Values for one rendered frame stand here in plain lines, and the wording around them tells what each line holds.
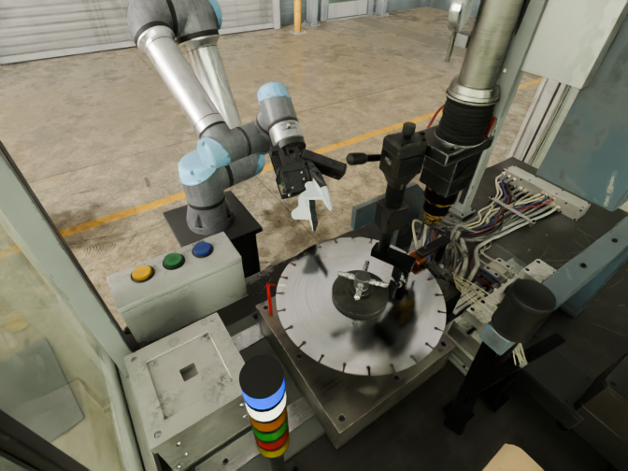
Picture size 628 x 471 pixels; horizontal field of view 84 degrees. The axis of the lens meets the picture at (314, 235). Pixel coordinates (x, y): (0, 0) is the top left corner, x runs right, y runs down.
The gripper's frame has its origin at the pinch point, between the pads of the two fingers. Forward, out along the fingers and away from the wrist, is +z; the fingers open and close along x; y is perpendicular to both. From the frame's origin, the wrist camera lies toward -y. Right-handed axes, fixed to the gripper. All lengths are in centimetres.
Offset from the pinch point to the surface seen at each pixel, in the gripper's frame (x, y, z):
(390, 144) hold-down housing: 29.1, -3.4, -2.3
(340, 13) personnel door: -434, -324, -493
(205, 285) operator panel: -13.3, 28.6, 4.3
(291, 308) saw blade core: 5.7, 14.2, 16.0
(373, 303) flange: 9.5, -0.4, 19.8
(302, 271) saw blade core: 1.3, 8.8, 9.3
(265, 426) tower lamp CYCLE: 29.3, 24.9, 27.6
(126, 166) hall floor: -206, 69, -132
